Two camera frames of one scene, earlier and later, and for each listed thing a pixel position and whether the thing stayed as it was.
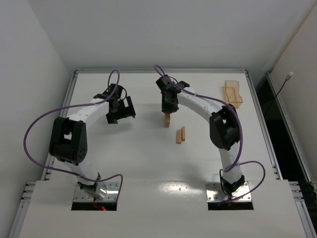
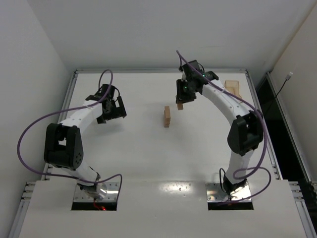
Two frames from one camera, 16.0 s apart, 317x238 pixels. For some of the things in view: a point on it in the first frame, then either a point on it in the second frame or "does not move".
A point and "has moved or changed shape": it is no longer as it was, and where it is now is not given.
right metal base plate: (215, 193) does not move
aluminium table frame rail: (168, 71) does not move
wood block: (183, 134) has moved or changed shape
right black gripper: (169, 107) to (184, 97)
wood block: (179, 136) to (180, 106)
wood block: (166, 124) does not move
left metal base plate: (111, 196) does not move
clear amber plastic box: (231, 92) does not move
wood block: (167, 120) does not move
